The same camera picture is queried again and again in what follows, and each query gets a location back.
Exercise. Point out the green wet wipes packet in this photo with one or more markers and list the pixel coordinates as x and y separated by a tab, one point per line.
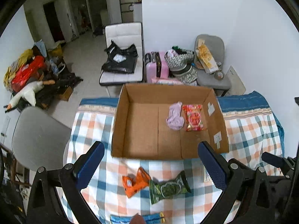
168	189

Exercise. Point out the plaid checked tablecloth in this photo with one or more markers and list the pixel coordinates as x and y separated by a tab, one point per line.
252	129

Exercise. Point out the red plastic bag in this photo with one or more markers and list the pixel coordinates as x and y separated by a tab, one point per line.
32	70

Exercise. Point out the patterned tote bag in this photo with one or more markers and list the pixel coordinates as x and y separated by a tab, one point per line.
180	64

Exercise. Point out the pink suitcase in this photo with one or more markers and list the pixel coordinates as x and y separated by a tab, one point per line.
156	66

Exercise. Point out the open cardboard milk box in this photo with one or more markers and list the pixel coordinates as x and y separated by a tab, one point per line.
141	132

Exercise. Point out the blue long snack packet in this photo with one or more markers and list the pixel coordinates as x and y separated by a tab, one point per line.
137	218

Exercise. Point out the yellow cloth pile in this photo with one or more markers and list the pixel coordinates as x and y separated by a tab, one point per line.
15	66

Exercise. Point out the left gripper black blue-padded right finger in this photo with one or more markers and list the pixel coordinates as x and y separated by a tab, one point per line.
238	183

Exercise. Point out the black plastic bag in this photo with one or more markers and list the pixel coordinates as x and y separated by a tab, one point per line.
121	61

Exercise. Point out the grey chair near table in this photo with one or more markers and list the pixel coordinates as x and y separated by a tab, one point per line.
39	140

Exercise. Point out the yellow paper bag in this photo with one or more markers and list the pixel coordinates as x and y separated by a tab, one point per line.
205	57

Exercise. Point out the grey padded chair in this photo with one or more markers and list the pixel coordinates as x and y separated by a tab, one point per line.
216	80

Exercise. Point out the white leather chair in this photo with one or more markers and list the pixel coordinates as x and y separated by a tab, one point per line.
124	35

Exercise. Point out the orange snack packet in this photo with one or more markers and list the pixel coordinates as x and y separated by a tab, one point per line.
134	185

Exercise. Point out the white goose plush toy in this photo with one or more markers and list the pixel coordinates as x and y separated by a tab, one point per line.
28	94

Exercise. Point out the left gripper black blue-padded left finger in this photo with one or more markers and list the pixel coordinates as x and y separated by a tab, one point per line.
44	205

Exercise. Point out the pink soft cloth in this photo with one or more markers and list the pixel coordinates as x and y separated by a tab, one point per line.
174	120

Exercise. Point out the red snack packet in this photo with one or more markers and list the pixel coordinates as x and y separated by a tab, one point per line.
194	117

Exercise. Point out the small cardboard box on floor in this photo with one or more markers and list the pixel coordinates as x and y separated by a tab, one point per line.
66	95

